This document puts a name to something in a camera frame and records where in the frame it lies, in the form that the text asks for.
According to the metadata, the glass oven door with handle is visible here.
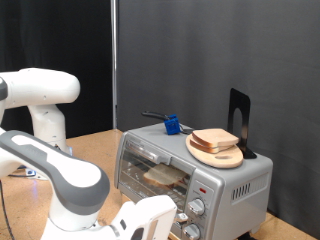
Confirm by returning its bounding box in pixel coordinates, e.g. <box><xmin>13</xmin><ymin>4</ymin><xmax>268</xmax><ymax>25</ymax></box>
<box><xmin>114</xmin><ymin>132</ymin><xmax>197</xmax><ymax>238</ymax></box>

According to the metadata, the metal wire oven rack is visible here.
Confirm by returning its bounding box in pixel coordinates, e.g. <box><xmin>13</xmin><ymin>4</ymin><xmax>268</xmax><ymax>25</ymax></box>
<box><xmin>120</xmin><ymin>156</ymin><xmax>190</xmax><ymax>214</ymax></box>

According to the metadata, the oval wooden cutting board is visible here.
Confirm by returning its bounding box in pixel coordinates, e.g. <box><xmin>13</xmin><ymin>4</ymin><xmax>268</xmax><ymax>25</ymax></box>
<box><xmin>185</xmin><ymin>133</ymin><xmax>245</xmax><ymax>169</ymax></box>

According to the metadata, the grey backdrop fabric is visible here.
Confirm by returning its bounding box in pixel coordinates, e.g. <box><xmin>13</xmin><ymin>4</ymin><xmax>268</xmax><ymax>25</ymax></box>
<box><xmin>117</xmin><ymin>0</ymin><xmax>320</xmax><ymax>239</ymax></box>

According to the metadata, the silver oven timer knob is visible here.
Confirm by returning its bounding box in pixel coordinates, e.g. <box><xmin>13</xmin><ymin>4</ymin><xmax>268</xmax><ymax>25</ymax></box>
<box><xmin>183</xmin><ymin>223</ymin><xmax>202</xmax><ymax>240</ymax></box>

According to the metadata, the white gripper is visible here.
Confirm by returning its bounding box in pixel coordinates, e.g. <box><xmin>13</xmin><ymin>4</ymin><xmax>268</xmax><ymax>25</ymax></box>
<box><xmin>111</xmin><ymin>194</ymin><xmax>190</xmax><ymax>240</ymax></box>

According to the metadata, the black metal bookend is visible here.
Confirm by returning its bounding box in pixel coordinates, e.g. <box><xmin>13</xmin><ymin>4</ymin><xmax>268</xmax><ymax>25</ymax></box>
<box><xmin>227</xmin><ymin>87</ymin><xmax>258</xmax><ymax>160</ymax></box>

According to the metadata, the black curtain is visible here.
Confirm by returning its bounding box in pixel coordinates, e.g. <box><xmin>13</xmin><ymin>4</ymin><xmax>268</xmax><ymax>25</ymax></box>
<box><xmin>0</xmin><ymin>0</ymin><xmax>114</xmax><ymax>139</ymax></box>

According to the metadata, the spatula with blue grip block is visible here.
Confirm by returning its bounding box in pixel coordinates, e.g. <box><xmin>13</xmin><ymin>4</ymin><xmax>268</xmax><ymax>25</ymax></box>
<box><xmin>140</xmin><ymin>110</ymin><xmax>196</xmax><ymax>136</ymax></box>

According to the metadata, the vertical metal pole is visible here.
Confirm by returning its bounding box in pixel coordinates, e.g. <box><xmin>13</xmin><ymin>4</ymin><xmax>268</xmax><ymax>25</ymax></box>
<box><xmin>110</xmin><ymin>0</ymin><xmax>119</xmax><ymax>130</ymax></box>

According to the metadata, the silver toaster oven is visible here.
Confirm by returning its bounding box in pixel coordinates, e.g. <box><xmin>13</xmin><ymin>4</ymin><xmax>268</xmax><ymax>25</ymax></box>
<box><xmin>114</xmin><ymin>120</ymin><xmax>274</xmax><ymax>240</ymax></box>

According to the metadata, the thick white bread slice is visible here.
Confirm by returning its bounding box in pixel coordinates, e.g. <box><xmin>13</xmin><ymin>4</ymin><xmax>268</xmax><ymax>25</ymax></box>
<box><xmin>143</xmin><ymin>163</ymin><xmax>188</xmax><ymax>188</ymax></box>

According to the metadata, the silver oven temperature knob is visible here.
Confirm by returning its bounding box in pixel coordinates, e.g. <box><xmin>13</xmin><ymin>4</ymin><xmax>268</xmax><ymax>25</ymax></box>
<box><xmin>188</xmin><ymin>198</ymin><xmax>207</xmax><ymax>217</ymax></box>

